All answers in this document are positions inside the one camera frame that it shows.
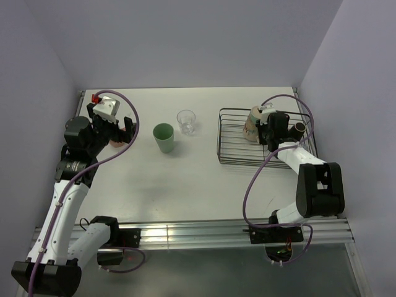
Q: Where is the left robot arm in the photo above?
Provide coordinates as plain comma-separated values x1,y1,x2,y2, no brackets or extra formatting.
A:
11,99,137,296

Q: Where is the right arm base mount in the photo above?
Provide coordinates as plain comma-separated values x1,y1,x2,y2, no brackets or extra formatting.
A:
243,224,304,244

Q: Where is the aluminium rail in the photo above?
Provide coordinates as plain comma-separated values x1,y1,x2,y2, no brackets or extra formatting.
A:
119,217,355,251

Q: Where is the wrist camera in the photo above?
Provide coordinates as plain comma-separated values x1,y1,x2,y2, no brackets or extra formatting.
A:
256,103,277,125
93,96,120,124

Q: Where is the small clear glass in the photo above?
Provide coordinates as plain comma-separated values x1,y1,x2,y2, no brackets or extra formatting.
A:
299,140,311,152

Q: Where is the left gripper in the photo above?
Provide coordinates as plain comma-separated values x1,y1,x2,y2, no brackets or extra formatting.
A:
87,104,138,156

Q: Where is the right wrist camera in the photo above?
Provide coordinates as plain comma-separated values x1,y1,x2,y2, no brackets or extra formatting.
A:
256,103,277,125

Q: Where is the pink mug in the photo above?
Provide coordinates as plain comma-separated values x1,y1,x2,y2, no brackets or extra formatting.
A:
109,127,126,148

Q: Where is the dark brown mug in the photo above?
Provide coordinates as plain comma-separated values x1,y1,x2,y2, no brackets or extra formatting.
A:
288,122,306,142

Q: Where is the green plastic cup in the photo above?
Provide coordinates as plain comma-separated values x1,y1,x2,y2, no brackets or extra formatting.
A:
153,123,174,153

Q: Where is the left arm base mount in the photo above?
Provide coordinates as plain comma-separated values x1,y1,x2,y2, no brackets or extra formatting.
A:
97,228,141,266

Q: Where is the cream floral mug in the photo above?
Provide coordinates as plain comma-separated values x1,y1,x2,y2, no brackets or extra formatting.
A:
243,106,261,143

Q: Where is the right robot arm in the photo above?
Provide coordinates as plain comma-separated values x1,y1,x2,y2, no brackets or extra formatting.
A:
256,111,345,241

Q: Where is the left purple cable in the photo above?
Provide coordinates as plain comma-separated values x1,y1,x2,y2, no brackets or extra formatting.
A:
28,89,146,293

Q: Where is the black wire dish rack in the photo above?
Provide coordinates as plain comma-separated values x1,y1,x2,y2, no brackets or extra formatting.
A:
217,108,317,169

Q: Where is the tall clear glass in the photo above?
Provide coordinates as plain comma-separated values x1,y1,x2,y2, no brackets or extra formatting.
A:
176,110,196,135

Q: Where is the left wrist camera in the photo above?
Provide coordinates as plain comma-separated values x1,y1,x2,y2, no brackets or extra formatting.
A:
93,96,120,124

